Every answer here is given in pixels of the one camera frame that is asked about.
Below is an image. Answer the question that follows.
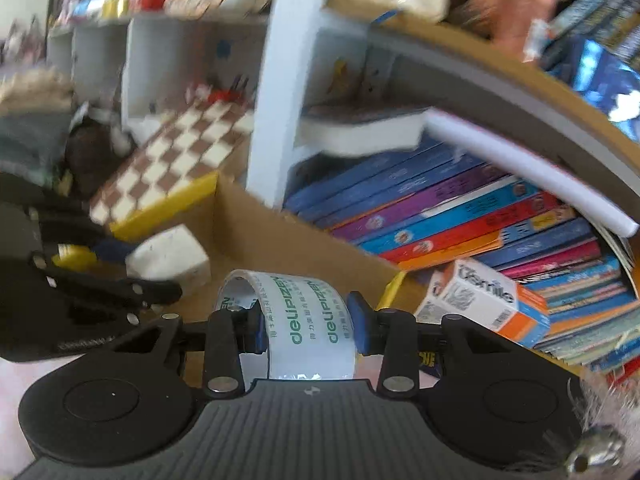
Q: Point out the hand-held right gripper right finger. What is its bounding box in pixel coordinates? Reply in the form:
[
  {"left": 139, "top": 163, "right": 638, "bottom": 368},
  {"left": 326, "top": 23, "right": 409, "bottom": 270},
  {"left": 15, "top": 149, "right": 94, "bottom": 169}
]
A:
[{"left": 346, "top": 291, "right": 508, "bottom": 400}]

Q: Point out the white rectangular block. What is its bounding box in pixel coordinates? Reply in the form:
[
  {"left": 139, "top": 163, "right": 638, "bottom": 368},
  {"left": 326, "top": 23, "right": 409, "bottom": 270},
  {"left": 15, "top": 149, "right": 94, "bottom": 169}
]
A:
[{"left": 125, "top": 225, "right": 211, "bottom": 293}]

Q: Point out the clear packing tape roll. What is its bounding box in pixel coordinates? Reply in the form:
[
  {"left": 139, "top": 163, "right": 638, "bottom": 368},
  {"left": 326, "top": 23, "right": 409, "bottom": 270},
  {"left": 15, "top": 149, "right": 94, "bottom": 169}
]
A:
[{"left": 212, "top": 269, "right": 358, "bottom": 381}]

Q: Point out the long white folder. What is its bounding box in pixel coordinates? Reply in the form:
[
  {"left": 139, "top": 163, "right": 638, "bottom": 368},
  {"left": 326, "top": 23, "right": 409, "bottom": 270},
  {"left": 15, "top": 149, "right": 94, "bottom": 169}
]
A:
[{"left": 422, "top": 109, "right": 640, "bottom": 238}]

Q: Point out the grey brown cloth pile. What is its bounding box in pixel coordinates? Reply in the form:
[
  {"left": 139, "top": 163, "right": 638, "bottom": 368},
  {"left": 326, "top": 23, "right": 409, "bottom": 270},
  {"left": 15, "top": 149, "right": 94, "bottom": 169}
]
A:
[{"left": 0, "top": 67, "right": 138, "bottom": 196}]

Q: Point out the row of colourful books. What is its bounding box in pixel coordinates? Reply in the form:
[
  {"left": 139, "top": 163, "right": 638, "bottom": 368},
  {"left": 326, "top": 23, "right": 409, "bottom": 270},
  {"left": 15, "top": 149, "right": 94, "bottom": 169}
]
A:
[{"left": 282, "top": 142, "right": 640, "bottom": 386}]

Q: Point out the small yellow item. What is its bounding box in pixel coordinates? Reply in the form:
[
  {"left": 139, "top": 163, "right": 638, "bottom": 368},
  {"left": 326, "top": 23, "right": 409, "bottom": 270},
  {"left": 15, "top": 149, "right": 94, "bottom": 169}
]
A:
[{"left": 51, "top": 244, "right": 98, "bottom": 269}]

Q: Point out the brown cardboard box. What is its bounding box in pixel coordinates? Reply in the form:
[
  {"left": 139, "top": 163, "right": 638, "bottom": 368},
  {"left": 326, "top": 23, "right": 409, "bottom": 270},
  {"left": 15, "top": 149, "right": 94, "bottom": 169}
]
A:
[{"left": 170, "top": 176, "right": 408, "bottom": 381}]

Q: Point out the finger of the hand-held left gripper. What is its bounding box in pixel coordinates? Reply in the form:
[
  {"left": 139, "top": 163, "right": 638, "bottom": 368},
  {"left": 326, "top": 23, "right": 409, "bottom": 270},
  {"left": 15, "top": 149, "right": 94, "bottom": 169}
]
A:
[
  {"left": 27, "top": 199, "right": 138, "bottom": 266},
  {"left": 31, "top": 254, "right": 184, "bottom": 329}
]

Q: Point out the pink soft object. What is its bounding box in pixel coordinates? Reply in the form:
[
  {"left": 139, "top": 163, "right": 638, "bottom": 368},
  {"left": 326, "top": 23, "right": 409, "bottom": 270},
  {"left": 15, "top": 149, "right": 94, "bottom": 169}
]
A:
[{"left": 492, "top": 0, "right": 561, "bottom": 46}]

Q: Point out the brown white checkerboard box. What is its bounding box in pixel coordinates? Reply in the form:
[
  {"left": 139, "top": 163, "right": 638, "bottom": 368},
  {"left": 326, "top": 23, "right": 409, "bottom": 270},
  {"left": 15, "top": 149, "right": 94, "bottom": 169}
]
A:
[{"left": 89, "top": 97, "right": 256, "bottom": 241}]

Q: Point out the fluffy pink white sleeve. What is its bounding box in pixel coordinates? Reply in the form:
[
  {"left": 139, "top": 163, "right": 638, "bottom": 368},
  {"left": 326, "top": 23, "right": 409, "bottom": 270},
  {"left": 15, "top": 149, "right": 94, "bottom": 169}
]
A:
[{"left": 570, "top": 370, "right": 640, "bottom": 480}]

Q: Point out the white bookshelf frame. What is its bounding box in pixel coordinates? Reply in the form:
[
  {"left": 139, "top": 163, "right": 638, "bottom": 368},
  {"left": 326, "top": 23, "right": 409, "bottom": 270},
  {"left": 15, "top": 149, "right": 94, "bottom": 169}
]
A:
[{"left": 47, "top": 0, "right": 401, "bottom": 211}]

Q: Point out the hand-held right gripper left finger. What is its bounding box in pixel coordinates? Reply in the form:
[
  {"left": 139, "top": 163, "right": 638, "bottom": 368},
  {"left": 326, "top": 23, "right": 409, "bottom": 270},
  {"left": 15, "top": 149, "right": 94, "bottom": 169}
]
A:
[{"left": 107, "top": 305, "right": 267, "bottom": 400}]

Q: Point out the stack of blue books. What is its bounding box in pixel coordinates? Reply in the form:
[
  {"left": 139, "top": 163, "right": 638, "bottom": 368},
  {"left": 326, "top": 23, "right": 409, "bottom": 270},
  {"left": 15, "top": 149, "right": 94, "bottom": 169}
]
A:
[{"left": 525, "top": 0, "right": 640, "bottom": 141}]

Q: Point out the orange white toothpaste box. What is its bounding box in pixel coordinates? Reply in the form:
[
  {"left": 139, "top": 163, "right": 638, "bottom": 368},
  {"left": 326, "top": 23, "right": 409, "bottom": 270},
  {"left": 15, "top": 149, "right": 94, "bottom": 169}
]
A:
[{"left": 415, "top": 257, "right": 551, "bottom": 346}]

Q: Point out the thick white paged book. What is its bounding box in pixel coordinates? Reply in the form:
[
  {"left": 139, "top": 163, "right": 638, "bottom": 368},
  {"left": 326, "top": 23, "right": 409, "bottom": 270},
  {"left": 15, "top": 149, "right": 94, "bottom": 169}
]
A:
[{"left": 300, "top": 107, "right": 431, "bottom": 155}]

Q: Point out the silver bell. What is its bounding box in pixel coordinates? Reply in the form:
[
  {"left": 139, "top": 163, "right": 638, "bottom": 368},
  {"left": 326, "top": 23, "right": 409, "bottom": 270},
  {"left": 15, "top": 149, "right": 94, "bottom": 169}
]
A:
[{"left": 565, "top": 425, "right": 628, "bottom": 478}]

